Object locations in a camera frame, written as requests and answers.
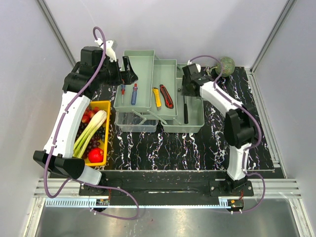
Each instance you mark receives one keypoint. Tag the left aluminium frame post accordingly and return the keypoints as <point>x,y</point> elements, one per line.
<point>56,31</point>

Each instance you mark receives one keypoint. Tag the red apple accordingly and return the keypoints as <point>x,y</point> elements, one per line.
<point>96,155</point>

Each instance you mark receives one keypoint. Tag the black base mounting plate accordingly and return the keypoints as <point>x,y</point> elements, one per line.
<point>170,188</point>

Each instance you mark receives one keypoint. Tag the small red screwdriver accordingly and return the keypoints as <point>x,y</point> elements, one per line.
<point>122,88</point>

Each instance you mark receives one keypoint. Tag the aluminium frame post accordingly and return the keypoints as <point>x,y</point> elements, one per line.
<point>56,31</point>
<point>273,33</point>

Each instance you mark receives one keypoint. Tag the yellow plastic bin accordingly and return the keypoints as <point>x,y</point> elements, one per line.
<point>105,106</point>

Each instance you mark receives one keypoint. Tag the yellow utility knife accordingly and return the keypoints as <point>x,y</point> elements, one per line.
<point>157,98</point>

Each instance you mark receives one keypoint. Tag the green melon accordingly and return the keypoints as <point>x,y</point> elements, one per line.
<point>228,66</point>

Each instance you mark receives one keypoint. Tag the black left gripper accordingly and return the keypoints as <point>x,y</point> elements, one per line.
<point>126,77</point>

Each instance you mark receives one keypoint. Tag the red black utility tool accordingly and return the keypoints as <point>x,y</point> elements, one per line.
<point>166,96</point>

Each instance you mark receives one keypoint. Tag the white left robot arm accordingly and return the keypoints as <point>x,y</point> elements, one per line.
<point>97,65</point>

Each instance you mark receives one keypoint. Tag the white slotted cable duct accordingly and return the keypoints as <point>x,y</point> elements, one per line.
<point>93,202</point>

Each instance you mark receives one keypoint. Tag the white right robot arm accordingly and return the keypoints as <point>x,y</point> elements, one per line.
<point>241,130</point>

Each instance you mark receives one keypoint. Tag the blue red screwdriver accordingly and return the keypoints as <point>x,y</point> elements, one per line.
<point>134,95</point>

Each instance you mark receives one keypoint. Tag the dark purple grapes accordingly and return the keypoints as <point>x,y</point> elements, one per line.
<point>95,141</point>

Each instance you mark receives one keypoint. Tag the white green leek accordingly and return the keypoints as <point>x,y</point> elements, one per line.
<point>82,142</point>

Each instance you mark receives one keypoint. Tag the translucent green tool box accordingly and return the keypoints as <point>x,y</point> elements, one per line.
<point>144,116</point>

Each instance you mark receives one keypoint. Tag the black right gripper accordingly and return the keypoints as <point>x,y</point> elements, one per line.
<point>184,92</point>

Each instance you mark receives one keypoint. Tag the right aluminium frame post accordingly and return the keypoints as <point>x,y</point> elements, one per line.
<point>273,33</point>

